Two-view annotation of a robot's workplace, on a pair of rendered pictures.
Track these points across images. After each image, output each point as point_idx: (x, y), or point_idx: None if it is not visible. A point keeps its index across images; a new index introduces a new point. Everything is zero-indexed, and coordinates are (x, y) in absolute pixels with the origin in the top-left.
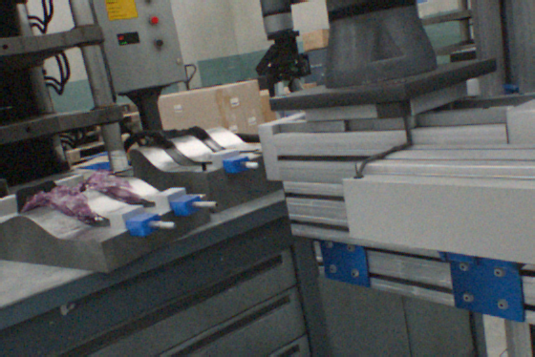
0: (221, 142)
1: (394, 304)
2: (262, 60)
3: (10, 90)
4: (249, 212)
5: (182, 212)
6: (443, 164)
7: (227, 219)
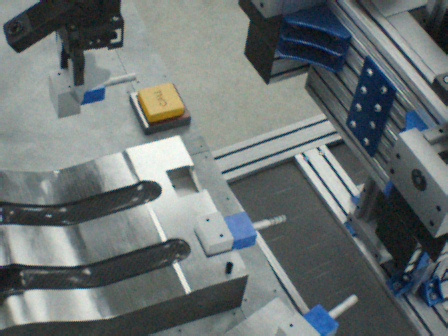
0: (28, 200)
1: None
2: (40, 29)
3: None
4: (272, 271)
5: (331, 335)
6: None
7: (284, 298)
